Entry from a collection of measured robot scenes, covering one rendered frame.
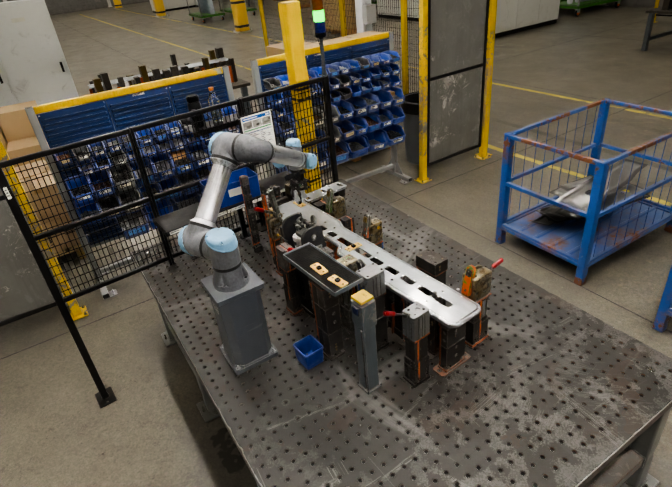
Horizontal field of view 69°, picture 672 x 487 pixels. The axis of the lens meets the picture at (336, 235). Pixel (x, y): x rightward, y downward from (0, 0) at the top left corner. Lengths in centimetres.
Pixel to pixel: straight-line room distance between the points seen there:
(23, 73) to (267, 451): 731
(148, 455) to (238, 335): 113
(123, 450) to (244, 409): 117
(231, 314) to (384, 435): 76
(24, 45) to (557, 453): 800
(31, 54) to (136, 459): 654
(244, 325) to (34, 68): 688
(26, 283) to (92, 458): 150
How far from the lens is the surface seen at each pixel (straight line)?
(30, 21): 850
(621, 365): 235
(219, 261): 199
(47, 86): 859
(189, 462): 295
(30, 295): 421
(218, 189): 209
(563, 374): 224
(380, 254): 231
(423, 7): 488
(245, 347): 220
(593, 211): 364
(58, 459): 331
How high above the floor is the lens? 226
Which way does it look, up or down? 30 degrees down
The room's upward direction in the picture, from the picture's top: 6 degrees counter-clockwise
